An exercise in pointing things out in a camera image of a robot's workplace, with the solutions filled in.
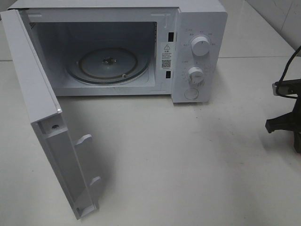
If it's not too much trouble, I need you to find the lower white timer knob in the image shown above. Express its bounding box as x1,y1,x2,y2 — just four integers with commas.
188,67,204,84

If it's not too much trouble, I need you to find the white warning label sticker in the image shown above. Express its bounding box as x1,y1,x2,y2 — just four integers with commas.
160,42,174,70

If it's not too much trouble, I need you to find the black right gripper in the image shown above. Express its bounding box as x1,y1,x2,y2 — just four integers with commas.
265,94,301,153

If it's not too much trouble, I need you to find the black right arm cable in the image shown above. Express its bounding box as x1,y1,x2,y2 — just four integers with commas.
275,44,301,99

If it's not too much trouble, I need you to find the round white door button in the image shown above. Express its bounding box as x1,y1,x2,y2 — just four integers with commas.
184,89,199,100

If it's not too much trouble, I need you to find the glass microwave turntable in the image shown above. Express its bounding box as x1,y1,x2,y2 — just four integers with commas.
66,47,152,85

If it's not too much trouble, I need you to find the white microwave door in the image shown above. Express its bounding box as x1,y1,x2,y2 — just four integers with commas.
1,9,96,219

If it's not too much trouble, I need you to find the upper white power knob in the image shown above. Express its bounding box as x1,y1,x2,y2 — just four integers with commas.
190,35,211,57

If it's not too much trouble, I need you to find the white microwave oven body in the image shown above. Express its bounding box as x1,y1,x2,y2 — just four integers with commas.
6,0,228,103

